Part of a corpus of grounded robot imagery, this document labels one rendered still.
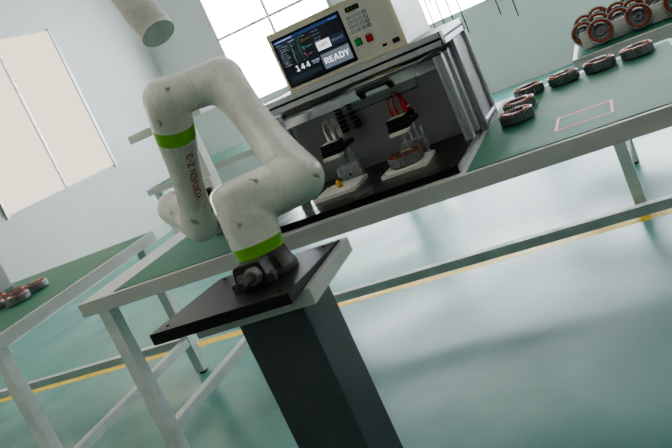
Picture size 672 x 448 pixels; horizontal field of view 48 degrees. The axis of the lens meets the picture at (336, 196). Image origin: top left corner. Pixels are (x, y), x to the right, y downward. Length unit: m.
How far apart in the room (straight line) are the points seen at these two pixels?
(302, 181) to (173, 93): 0.44
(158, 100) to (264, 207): 0.44
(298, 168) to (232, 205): 0.19
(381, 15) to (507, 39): 6.33
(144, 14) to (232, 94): 1.53
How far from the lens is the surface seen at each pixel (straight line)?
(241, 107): 1.98
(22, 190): 7.73
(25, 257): 7.51
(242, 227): 1.77
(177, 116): 2.04
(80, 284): 3.31
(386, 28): 2.41
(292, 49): 2.52
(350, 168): 2.53
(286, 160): 1.83
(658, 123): 1.99
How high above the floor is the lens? 1.20
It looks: 10 degrees down
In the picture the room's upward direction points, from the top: 24 degrees counter-clockwise
